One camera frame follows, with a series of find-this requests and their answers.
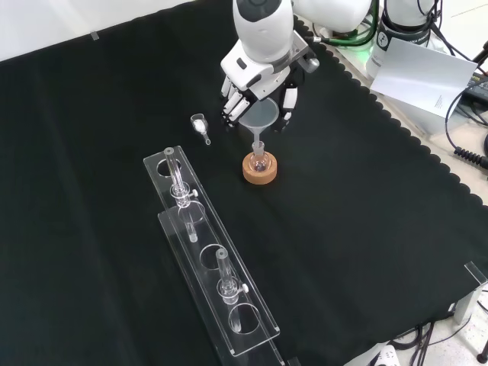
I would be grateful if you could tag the glass round-bottom flask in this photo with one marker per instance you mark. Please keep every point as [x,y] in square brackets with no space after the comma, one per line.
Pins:
[260,162]

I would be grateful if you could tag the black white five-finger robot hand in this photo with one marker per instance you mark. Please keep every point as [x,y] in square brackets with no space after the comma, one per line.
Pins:
[251,74]

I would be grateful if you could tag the black bench cloth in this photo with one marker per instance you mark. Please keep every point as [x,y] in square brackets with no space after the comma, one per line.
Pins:
[324,228]

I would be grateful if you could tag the black electronic box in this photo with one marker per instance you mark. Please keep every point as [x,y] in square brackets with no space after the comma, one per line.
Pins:
[478,87]

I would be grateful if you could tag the small glass weighing funnel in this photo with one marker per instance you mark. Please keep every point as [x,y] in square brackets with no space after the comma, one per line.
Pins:
[198,124]

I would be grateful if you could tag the pale folded board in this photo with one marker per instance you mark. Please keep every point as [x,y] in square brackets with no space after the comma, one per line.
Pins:
[419,76]

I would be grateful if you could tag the black tripod leg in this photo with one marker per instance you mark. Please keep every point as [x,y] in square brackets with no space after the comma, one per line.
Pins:
[481,55]

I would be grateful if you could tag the grey tape strip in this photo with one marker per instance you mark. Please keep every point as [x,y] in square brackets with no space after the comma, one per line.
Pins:
[95,36]

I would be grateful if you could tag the clear acrylic funnel stand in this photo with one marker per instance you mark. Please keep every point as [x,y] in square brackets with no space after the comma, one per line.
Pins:
[213,244]

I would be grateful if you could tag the clear plastic funnel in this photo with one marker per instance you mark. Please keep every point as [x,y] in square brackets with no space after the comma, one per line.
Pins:
[259,112]

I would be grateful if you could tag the white power strip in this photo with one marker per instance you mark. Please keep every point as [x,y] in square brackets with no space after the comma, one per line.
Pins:
[385,356]

